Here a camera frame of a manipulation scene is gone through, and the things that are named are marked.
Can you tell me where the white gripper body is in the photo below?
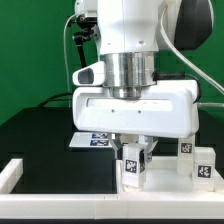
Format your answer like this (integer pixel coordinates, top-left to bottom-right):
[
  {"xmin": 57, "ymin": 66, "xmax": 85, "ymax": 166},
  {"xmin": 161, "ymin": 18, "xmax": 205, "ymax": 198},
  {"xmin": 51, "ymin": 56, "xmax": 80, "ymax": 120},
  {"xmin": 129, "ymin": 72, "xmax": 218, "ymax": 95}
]
[{"xmin": 73, "ymin": 80, "xmax": 199, "ymax": 138}]

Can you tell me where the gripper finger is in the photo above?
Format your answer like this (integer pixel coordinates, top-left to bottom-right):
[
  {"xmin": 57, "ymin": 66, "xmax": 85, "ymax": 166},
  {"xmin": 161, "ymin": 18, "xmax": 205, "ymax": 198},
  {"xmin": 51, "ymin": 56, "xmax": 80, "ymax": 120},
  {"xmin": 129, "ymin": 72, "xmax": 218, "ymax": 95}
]
[
  {"xmin": 109, "ymin": 133, "xmax": 123, "ymax": 160},
  {"xmin": 138, "ymin": 135, "xmax": 158, "ymax": 163}
]

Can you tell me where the white square table top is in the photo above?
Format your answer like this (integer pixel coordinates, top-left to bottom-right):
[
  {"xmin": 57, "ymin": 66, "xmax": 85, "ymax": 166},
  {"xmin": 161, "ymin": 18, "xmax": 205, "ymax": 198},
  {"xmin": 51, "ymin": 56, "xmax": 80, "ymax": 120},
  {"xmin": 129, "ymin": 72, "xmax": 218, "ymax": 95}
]
[{"xmin": 116, "ymin": 156, "xmax": 224, "ymax": 193}]

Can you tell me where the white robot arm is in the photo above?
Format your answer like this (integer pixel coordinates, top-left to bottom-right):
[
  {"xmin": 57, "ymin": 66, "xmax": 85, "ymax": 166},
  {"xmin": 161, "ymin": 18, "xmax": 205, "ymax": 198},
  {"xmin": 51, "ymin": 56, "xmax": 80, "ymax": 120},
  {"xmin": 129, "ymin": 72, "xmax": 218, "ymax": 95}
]
[{"xmin": 73, "ymin": 0, "xmax": 214, "ymax": 161}]

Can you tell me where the white marker tag sheet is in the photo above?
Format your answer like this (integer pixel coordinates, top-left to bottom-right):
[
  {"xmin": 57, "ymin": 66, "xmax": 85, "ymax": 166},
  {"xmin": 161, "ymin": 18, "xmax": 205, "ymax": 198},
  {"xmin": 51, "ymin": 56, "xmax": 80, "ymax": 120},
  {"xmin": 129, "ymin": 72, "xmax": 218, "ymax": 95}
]
[{"xmin": 69, "ymin": 132, "xmax": 111, "ymax": 148}]

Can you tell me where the white U-shaped obstacle fence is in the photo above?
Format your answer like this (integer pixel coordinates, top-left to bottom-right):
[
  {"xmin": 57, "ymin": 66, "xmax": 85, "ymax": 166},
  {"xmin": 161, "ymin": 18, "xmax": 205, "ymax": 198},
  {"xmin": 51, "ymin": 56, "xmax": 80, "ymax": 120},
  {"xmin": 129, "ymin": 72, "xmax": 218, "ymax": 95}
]
[{"xmin": 0, "ymin": 159, "xmax": 224, "ymax": 219}]

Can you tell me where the black cable at base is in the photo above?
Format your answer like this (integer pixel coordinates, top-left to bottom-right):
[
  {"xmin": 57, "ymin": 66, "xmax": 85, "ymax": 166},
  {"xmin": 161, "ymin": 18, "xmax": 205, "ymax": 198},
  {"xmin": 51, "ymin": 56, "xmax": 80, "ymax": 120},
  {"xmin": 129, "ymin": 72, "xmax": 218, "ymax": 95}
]
[{"xmin": 36, "ymin": 91, "xmax": 75, "ymax": 108}]

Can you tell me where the grey camera cable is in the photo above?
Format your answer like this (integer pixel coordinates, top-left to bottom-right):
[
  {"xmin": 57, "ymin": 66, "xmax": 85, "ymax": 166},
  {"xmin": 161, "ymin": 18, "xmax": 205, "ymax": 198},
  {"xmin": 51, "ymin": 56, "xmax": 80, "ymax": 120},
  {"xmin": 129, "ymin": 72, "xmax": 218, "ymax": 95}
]
[{"xmin": 62, "ymin": 13, "xmax": 78, "ymax": 108}]

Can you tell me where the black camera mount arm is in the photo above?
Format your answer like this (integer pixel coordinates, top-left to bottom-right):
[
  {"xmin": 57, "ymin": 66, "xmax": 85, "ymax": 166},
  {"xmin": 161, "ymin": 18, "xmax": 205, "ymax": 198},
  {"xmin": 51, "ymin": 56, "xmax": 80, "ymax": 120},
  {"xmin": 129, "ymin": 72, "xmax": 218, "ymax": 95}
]
[{"xmin": 73, "ymin": 28, "xmax": 97, "ymax": 68}]

